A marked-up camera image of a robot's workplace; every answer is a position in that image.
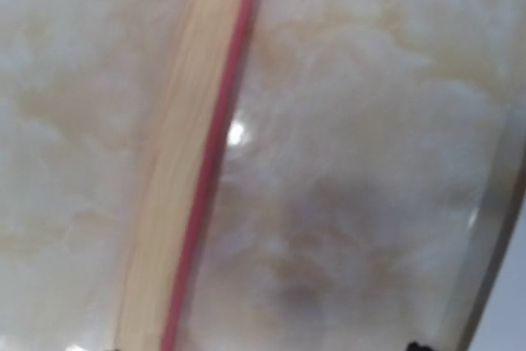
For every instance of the pink wooden picture frame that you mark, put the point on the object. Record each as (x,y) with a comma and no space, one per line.
(184,150)

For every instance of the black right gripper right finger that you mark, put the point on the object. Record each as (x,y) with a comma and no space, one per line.
(415,346)

